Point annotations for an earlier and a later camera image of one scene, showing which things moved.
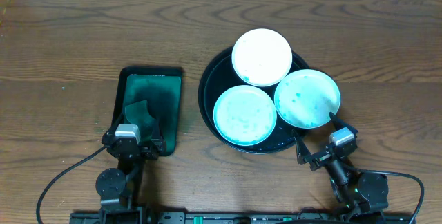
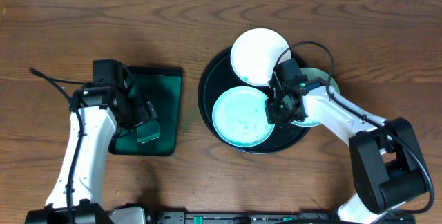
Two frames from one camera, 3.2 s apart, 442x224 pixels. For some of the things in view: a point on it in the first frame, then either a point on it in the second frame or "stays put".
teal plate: (244, 115) stays put
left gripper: (132, 148) → (146, 112)
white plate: (262, 57) stays put
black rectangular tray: (162, 88) stays put
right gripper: (319, 158) → (272, 115)
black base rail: (161, 217) stays put
